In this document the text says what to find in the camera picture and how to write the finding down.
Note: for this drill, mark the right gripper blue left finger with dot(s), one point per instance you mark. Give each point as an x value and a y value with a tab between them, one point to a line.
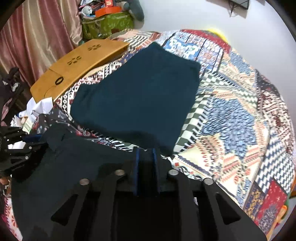
135	170

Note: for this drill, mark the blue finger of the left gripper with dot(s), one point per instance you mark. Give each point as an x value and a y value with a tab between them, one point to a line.
38	138
35	151

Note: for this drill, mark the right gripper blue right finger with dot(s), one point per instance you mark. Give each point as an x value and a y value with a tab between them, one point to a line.
155	160

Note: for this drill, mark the black pants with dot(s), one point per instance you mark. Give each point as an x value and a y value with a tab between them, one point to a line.
81	190

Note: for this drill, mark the white papers pile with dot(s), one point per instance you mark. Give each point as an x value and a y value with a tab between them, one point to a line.
25	119

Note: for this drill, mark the wooden lap desk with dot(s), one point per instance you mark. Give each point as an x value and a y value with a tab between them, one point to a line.
64	73

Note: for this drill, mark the folded dark teal garment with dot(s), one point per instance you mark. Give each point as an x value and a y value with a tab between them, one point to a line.
144	102

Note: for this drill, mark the colourful patchwork bedspread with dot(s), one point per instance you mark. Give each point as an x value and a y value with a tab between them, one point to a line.
236	147

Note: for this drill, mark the striped pink curtain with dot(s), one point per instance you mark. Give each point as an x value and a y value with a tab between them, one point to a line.
37	34

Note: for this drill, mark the green patterned bag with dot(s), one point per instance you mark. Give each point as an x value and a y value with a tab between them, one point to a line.
104	26

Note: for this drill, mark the orange box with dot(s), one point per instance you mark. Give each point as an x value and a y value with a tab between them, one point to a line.
107	11

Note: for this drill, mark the yellow curved tube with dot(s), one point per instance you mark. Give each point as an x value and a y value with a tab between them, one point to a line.
218	33

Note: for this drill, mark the grey plush toy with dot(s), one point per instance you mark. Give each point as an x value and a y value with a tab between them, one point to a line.
133	7

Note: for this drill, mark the small wall monitor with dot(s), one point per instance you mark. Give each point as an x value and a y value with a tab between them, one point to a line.
242	4

